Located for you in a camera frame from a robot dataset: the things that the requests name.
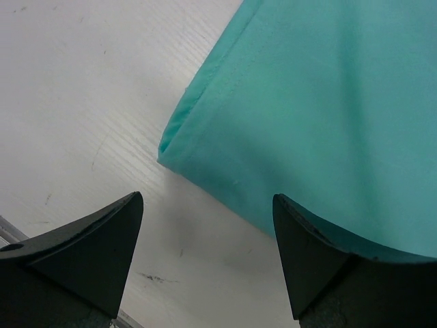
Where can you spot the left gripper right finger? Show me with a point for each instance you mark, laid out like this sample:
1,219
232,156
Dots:
335,278

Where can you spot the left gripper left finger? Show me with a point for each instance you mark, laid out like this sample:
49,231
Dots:
74,275

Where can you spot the teal t-shirt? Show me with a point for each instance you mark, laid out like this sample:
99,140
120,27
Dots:
332,103

